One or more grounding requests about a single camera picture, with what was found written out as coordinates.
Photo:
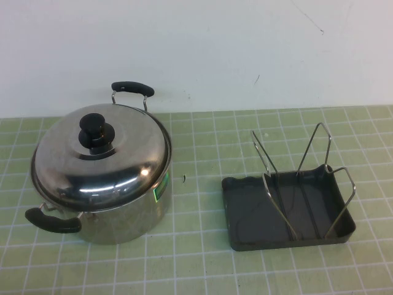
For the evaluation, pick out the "green grid table mat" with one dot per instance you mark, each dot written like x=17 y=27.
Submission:
x=196 y=270

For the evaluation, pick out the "stainless steel lid black knob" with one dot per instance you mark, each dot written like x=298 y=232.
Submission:
x=92 y=184

